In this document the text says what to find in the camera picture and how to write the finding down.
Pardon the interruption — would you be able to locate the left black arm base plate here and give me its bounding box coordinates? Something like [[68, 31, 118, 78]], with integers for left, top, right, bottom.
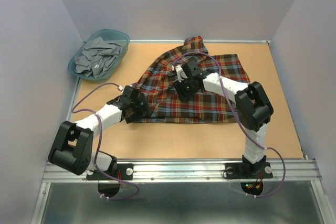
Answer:
[[86, 163, 134, 180]]

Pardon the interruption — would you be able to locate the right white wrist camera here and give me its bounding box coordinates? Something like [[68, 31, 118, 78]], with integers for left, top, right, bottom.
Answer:
[[172, 65, 187, 82]]

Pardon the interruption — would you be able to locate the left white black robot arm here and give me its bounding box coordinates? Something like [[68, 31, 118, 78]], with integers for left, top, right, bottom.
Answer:
[[48, 86, 152, 179]]

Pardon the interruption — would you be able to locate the grey long sleeve shirt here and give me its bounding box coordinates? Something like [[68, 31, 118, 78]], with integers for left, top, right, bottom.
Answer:
[[73, 37, 123, 80]]

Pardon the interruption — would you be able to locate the teal plastic basket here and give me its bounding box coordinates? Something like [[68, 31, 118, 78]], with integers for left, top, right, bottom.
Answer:
[[68, 29, 130, 82]]

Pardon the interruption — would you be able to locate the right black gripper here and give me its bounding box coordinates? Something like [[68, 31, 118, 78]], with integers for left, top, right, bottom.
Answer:
[[173, 75, 198, 101]]

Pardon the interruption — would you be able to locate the aluminium front rail frame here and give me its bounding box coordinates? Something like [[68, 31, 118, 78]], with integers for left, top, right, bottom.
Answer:
[[30, 77, 329, 224]]

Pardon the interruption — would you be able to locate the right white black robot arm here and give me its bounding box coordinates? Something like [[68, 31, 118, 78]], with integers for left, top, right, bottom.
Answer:
[[172, 61, 274, 179]]

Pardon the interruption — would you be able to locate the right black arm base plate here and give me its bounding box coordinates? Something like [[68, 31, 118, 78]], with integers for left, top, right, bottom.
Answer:
[[224, 162, 273, 179]]

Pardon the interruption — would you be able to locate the plaid long sleeve shirt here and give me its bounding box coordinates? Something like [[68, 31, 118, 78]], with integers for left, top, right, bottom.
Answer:
[[135, 36, 250, 124]]

